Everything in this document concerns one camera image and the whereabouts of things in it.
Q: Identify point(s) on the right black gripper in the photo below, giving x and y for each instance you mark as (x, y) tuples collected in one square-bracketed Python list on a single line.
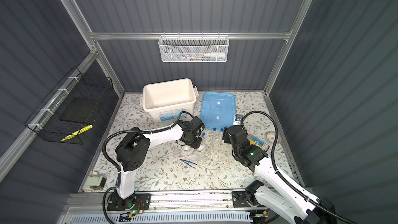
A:
[(226, 135)]

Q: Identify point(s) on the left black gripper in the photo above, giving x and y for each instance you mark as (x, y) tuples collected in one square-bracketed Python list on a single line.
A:
[(199, 142)]

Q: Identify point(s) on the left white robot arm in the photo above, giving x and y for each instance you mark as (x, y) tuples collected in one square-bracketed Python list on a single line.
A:
[(132, 150)]

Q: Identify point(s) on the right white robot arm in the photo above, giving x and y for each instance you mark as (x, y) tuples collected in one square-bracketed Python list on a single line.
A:
[(275, 189)]

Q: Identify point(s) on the coloured marker pack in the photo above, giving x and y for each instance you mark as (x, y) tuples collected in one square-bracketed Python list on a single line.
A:
[(253, 140)]

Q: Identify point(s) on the small white dish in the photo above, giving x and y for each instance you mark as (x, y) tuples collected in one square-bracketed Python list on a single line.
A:
[(185, 148)]

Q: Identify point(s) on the floral tape roll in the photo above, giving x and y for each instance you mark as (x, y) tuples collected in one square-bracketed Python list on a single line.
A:
[(272, 138)]

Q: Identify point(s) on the clear acrylic tube rack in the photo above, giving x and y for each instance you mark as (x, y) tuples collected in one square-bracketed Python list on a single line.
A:
[(220, 151)]

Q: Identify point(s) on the blue plastic bin lid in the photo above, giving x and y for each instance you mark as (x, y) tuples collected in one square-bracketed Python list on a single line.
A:
[(218, 110)]

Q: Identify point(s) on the blue tweezers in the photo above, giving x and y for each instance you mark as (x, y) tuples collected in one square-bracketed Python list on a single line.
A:
[(189, 163)]

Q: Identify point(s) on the white plastic storage bin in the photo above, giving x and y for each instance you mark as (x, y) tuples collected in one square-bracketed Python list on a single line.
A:
[(164, 101)]

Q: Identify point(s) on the white bottle in basket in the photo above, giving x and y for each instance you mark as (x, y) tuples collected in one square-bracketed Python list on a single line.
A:
[(216, 55)]

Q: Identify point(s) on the green white small device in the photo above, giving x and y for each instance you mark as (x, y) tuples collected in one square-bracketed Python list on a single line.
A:
[(94, 181)]

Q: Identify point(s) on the white wire mesh basket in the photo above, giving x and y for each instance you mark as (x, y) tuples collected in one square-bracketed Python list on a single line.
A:
[(182, 50)]

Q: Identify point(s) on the black wire mesh basket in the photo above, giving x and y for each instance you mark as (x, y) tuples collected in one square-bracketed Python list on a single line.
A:
[(72, 112)]

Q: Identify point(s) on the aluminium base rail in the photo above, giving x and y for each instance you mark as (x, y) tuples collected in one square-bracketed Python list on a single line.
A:
[(180, 199)]

